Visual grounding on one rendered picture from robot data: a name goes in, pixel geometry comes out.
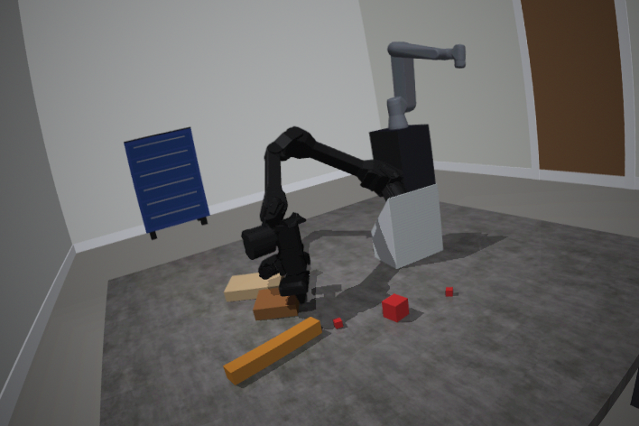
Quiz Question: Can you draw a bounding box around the orange long rectangular bar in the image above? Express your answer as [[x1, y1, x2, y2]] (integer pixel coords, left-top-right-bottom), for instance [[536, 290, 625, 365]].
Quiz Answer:
[[224, 317, 322, 385]]

